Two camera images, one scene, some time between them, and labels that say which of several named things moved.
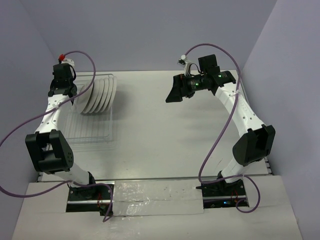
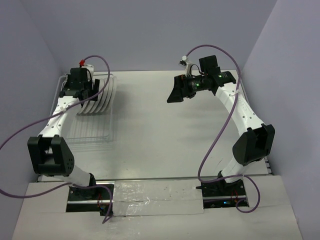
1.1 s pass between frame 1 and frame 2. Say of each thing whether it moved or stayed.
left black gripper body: moved
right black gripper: stayed
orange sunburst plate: stayed
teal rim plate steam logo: stayed
